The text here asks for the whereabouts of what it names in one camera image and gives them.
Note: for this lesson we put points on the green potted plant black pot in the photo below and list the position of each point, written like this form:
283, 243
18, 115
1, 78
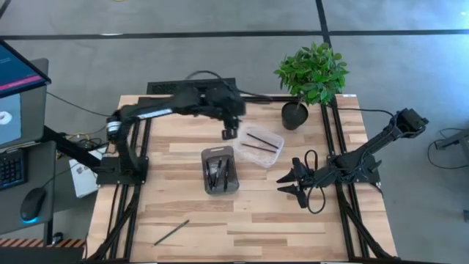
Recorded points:
311, 73

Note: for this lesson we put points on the grey pencil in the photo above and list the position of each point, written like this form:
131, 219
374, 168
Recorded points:
171, 232

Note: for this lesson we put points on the white box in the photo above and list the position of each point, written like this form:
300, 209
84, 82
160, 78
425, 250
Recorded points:
84, 179

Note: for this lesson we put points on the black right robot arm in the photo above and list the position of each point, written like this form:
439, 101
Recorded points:
381, 141

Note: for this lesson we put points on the grey desk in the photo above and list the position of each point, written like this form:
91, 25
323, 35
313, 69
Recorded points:
11, 209

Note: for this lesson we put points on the black keyboard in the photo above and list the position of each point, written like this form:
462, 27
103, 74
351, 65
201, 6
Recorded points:
11, 170

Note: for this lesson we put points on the black pencil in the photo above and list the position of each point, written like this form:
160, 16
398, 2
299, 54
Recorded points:
262, 141

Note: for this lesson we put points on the grey metal stand leg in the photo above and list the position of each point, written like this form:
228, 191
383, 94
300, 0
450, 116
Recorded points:
454, 141

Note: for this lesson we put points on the black caster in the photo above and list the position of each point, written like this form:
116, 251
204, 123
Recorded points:
57, 239

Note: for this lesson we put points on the grey translucent plastic bin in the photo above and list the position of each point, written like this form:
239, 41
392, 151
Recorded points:
232, 183

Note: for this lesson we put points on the orange black hazard strip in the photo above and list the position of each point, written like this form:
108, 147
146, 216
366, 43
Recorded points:
36, 242

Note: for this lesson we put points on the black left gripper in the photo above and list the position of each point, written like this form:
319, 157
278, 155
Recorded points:
223, 102

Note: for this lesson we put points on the black aluminium table frame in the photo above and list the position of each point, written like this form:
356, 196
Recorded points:
271, 99

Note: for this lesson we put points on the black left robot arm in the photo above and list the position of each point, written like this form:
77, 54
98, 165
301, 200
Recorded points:
165, 106

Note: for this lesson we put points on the monitor with pink stripe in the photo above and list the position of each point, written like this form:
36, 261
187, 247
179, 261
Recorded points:
18, 73

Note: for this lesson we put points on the black computer mouse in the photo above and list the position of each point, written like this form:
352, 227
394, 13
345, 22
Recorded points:
33, 203

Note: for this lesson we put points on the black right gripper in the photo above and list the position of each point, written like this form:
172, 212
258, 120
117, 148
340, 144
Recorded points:
309, 177

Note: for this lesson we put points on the brown pencil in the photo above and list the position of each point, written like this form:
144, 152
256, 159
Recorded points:
258, 148

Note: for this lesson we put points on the black chrome pen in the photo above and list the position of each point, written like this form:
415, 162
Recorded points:
218, 172
226, 175
209, 174

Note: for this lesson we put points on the grey framed monitor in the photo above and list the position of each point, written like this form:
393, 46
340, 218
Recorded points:
34, 110

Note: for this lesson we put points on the clear plastic bin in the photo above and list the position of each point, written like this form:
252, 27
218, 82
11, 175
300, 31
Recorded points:
256, 157

